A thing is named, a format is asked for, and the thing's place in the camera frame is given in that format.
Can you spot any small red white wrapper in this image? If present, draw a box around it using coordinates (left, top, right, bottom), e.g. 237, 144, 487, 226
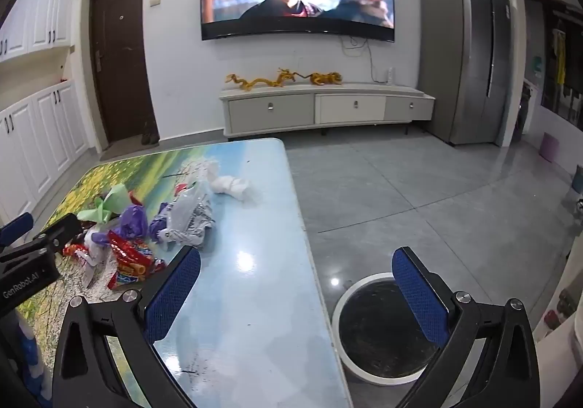
61, 242, 92, 258

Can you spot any white television cabinet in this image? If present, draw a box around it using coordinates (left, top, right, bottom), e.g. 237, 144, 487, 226
219, 82, 435, 141

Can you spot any television cable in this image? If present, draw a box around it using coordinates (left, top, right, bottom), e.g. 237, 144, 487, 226
341, 35, 380, 82

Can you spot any clear plastic bag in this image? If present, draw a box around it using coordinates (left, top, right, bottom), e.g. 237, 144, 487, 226
168, 183, 212, 245

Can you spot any white tissue wad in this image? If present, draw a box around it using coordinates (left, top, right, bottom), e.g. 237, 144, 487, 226
210, 175, 256, 201

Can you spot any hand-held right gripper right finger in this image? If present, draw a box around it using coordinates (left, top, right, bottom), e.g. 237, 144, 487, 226
392, 246, 540, 408

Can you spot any yellow hanging cloth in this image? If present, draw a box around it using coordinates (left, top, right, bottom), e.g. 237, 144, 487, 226
552, 29, 568, 86

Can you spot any purple plastic wrapper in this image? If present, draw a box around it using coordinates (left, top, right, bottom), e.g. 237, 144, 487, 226
119, 203, 150, 239
148, 212, 171, 242

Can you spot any golden dragon figurine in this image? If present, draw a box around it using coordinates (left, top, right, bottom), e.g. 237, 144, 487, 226
226, 73, 275, 93
273, 68, 310, 83

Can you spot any black white printed wrapper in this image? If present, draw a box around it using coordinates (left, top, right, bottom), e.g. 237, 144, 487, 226
159, 203, 217, 249

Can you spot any round white trash bin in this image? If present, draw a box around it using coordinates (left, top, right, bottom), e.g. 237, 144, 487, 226
332, 272, 449, 386

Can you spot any blue white patterned cloth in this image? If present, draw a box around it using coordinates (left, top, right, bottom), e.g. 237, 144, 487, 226
13, 311, 52, 408

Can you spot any dark brown door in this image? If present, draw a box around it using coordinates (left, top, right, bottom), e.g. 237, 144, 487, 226
89, 0, 158, 151

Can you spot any red colourful snack wrapper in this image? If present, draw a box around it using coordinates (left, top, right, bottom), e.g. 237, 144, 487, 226
107, 230, 167, 290

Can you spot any white upper wall cabinet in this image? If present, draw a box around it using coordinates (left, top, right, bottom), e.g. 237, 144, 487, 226
0, 0, 76, 63

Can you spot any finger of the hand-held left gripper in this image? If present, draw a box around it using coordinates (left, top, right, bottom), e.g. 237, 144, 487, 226
0, 212, 35, 247
33, 212, 86, 255

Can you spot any green plastic wrapper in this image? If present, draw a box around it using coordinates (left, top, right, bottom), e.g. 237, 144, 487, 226
77, 184, 133, 224

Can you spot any golden tiger figurine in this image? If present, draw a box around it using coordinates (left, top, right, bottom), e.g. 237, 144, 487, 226
310, 71, 342, 86

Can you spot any grey door mat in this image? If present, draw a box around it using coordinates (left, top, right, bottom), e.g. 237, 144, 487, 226
99, 141, 160, 161

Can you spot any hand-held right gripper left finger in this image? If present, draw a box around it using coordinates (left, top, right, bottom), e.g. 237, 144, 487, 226
52, 246, 203, 408

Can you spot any purple bin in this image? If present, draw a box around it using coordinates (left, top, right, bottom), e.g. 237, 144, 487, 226
540, 135, 559, 163

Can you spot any white lower cabinet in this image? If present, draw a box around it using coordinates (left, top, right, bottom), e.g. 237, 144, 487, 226
0, 80, 89, 217

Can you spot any pair of brown shoes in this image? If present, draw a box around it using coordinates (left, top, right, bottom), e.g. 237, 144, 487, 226
140, 119, 159, 145

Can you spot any grey refrigerator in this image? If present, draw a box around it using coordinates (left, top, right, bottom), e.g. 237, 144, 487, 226
418, 0, 513, 147

